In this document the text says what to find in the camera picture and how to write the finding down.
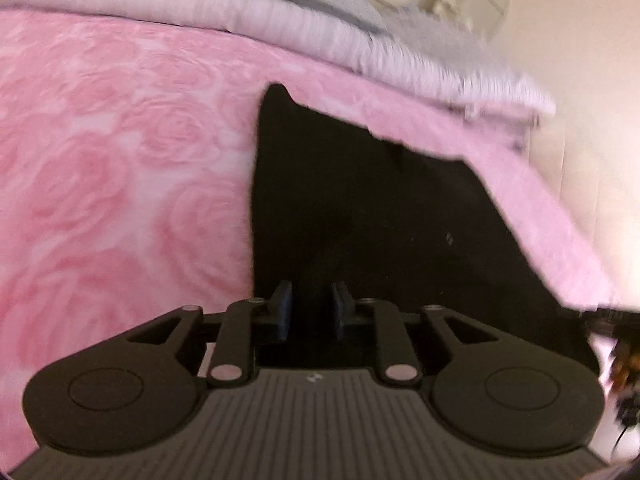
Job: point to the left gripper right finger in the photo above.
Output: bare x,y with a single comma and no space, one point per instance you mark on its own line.
368,316

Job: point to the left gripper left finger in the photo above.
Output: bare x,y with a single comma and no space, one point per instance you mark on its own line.
269,316

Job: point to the black knit skirt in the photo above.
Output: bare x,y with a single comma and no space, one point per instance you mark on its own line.
333,204

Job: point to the pink floral bed blanket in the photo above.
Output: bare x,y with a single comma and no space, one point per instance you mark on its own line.
126,154

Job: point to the lilac striped folded quilt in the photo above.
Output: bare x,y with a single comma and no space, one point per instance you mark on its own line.
416,53

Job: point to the round mirror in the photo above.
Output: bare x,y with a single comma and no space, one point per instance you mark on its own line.
488,16

